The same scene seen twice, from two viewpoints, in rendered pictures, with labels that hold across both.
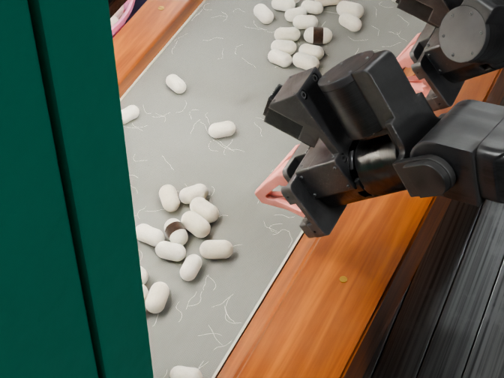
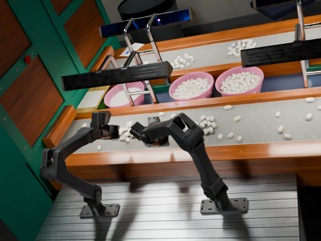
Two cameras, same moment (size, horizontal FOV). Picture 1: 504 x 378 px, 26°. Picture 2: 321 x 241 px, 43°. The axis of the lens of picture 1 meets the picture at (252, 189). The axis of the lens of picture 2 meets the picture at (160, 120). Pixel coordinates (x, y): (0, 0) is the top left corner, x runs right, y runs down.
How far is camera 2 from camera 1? 2.04 m
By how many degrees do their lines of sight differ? 67
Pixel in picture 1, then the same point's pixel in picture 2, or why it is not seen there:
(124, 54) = (176, 104)
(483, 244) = (155, 185)
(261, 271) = (125, 148)
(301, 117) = not seen: hidden behind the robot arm
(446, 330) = (129, 186)
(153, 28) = (187, 104)
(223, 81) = not seen: hidden behind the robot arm
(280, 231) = (135, 147)
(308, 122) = not seen: hidden behind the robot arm
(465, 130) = (84, 129)
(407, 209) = (140, 160)
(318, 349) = (103, 159)
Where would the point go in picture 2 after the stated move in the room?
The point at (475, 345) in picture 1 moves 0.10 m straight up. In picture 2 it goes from (126, 191) to (118, 178)
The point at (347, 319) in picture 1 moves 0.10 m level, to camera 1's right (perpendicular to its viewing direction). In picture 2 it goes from (110, 161) to (112, 174)
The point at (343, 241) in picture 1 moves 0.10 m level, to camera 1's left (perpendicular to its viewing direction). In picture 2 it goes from (129, 154) to (127, 142)
